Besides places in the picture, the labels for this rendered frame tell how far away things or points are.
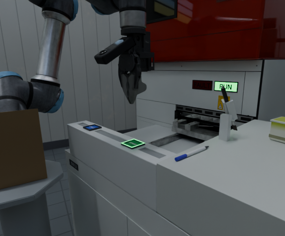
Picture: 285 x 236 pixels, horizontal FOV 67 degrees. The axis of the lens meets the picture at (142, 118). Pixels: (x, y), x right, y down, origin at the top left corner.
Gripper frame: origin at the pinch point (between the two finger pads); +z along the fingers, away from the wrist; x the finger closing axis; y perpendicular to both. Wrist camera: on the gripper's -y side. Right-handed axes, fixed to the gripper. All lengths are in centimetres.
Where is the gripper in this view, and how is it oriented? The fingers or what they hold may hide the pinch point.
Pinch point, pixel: (129, 99)
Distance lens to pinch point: 65.0
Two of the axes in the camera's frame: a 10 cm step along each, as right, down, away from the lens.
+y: 7.4, -1.7, 6.5
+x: -6.7, -1.7, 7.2
